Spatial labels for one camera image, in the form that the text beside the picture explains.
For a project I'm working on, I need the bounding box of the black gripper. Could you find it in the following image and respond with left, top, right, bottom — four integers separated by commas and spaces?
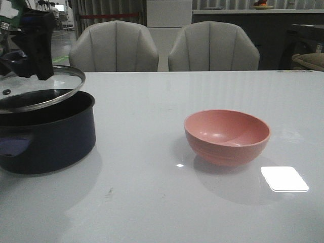
1, 0, 56, 80

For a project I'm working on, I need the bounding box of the glass lid with blue knob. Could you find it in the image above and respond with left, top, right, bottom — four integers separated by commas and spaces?
1, 51, 86, 114

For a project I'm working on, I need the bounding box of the dark blue cooking pot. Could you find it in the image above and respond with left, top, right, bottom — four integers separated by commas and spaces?
1, 91, 96, 174

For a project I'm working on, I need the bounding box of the pink plastic bowl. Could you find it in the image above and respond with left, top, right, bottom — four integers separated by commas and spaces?
184, 109, 271, 167

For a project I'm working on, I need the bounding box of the red barrier belt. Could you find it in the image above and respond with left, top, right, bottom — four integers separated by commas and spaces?
79, 12, 141, 19

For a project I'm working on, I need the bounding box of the grey curtain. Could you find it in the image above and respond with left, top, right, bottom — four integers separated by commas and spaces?
68, 0, 147, 38

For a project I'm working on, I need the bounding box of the left grey upholstered chair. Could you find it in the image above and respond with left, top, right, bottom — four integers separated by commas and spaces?
69, 20, 159, 72

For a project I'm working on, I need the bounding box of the grey upholstered chair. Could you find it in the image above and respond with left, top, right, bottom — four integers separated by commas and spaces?
168, 21, 260, 71
69, 20, 159, 72

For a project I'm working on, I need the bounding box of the white cabinet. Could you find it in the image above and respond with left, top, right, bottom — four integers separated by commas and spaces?
146, 1, 192, 72

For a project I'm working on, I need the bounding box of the right grey upholstered chair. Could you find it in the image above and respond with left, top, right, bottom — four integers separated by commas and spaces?
168, 21, 260, 71

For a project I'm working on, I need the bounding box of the fruit bowl on counter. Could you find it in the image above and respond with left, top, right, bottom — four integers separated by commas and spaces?
252, 0, 274, 10

